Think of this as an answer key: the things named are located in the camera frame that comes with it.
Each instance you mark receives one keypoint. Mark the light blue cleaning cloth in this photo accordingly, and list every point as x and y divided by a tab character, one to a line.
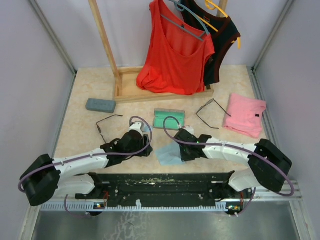
147	128

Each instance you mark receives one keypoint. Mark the wooden clothes rack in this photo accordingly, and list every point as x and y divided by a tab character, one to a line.
125	88

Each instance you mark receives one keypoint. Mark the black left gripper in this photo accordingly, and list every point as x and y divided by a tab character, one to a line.
144	142

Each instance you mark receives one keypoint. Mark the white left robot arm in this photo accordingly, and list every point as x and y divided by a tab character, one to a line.
49	178

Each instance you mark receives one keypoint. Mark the black maroon-trimmed tank top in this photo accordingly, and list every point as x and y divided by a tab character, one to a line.
223	34

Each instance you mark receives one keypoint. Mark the grey glasses case green lining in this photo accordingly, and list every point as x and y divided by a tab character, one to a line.
172	119

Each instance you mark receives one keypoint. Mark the red tank top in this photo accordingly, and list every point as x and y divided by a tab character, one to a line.
177	54

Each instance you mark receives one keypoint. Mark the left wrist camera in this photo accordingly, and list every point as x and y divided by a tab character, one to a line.
137	126

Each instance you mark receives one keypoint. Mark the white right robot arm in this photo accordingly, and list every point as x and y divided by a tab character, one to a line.
267	166

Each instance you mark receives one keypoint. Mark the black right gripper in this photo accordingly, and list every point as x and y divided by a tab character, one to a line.
185	158

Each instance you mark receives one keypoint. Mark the blue-grey glasses case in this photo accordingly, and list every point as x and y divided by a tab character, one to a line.
100	105

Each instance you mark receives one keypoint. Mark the folded pink t-shirt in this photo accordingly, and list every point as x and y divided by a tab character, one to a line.
244	115

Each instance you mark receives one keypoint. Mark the thin metal frame sunglasses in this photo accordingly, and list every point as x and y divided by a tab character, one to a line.
204	113

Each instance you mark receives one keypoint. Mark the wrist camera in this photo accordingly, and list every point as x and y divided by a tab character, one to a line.
137	126
189	129

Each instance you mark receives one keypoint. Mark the grey clothes hanger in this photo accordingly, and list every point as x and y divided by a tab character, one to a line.
187	22

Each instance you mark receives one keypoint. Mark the yellow clothes hanger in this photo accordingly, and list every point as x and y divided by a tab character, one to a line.
220	7

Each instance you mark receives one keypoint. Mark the black frame eyeglasses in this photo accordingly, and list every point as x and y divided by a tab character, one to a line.
103	121

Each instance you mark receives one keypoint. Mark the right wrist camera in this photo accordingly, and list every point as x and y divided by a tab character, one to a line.
189	129

